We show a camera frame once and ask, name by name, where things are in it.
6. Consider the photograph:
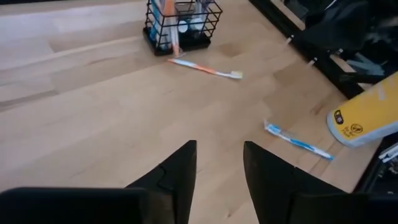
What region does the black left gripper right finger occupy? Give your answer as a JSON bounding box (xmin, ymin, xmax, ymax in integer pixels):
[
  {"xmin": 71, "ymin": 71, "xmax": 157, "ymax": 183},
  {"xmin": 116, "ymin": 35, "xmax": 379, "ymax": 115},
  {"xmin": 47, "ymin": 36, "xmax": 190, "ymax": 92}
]
[{"xmin": 243, "ymin": 141, "xmax": 398, "ymax": 224}]

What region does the yellow white wipes canister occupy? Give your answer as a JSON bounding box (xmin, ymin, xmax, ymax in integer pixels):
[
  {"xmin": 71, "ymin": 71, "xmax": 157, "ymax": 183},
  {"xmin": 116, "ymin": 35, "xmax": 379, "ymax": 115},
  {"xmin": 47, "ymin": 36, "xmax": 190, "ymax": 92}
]
[{"xmin": 326, "ymin": 70, "xmax": 398, "ymax": 148}]

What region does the orange toothbrush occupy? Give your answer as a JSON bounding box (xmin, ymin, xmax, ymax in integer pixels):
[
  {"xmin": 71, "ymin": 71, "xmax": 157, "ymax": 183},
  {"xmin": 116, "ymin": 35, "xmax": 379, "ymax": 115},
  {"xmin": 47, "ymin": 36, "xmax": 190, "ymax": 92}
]
[
  {"xmin": 163, "ymin": 0, "xmax": 182, "ymax": 59},
  {"xmin": 167, "ymin": 58, "xmax": 244, "ymax": 80}
]

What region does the white printed sheet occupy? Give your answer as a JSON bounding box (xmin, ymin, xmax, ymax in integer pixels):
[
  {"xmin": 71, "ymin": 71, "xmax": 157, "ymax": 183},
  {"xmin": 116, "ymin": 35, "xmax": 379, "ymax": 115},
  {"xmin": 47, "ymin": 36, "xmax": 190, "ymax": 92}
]
[{"xmin": 345, "ymin": 52, "xmax": 386, "ymax": 77}]

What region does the blue toothbrush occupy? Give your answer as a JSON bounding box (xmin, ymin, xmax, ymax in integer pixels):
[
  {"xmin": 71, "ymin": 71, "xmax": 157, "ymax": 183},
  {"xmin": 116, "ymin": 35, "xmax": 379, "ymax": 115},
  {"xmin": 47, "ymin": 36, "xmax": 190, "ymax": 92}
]
[
  {"xmin": 263, "ymin": 119, "xmax": 335, "ymax": 162},
  {"xmin": 150, "ymin": 0, "xmax": 165, "ymax": 50}
]

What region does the black wire basket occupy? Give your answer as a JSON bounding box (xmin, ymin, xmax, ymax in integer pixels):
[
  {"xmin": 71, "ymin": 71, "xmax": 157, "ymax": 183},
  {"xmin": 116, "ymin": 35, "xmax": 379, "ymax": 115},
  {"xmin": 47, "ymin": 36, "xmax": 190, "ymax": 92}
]
[{"xmin": 142, "ymin": 0, "xmax": 223, "ymax": 57}]

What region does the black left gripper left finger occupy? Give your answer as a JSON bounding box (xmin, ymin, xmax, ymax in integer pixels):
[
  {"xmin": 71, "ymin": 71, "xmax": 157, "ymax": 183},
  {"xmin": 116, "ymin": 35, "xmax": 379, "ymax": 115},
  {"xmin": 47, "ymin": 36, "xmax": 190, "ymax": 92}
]
[{"xmin": 0, "ymin": 139, "xmax": 198, "ymax": 224}]

